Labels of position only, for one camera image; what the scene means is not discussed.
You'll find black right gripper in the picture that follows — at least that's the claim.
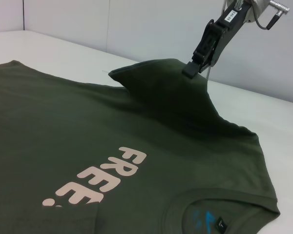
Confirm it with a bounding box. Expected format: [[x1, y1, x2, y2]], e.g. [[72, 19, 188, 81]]
[[182, 2, 249, 79]]

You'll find dark green FREE t-shirt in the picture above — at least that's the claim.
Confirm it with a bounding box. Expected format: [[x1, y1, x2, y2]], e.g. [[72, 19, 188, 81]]
[[0, 58, 281, 234]]

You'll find white numbered label sticker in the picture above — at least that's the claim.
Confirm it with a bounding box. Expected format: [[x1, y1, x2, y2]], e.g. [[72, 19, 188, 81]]
[[224, 9, 236, 24]]

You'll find black cable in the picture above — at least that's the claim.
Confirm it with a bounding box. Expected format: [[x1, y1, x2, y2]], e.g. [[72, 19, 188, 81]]
[[255, 9, 282, 31]]

